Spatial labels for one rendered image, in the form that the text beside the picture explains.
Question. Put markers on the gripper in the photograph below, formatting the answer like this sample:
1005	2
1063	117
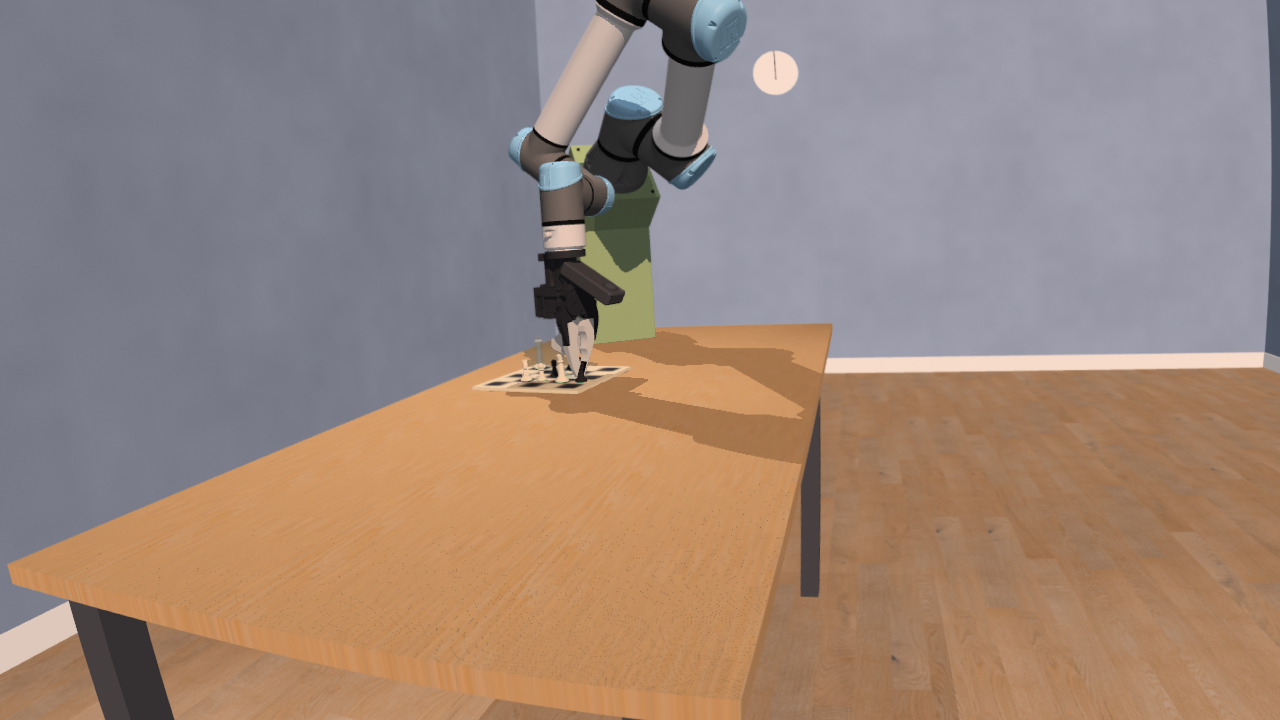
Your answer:
577	336

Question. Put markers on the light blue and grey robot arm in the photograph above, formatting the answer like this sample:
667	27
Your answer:
694	32

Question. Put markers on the black and cream chessboard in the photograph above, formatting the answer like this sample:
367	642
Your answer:
595	375

